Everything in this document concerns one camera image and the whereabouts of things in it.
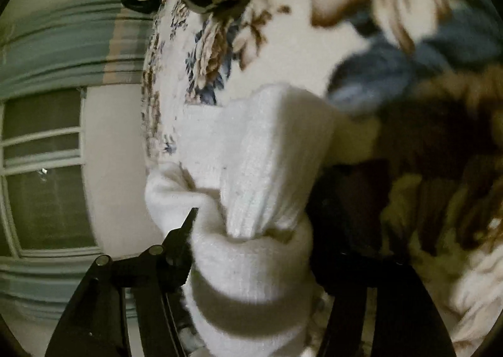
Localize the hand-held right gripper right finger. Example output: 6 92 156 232
308 161 457 357

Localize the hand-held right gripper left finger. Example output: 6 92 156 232
44 207 199 357

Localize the white knit sweater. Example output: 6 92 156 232
144 83 380 357

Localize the grey-green curtain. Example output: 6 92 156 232
0 0 155 100
0 254 138 324

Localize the window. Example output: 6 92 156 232
0 87 105 260

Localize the floral quilt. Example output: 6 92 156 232
141 0 503 357

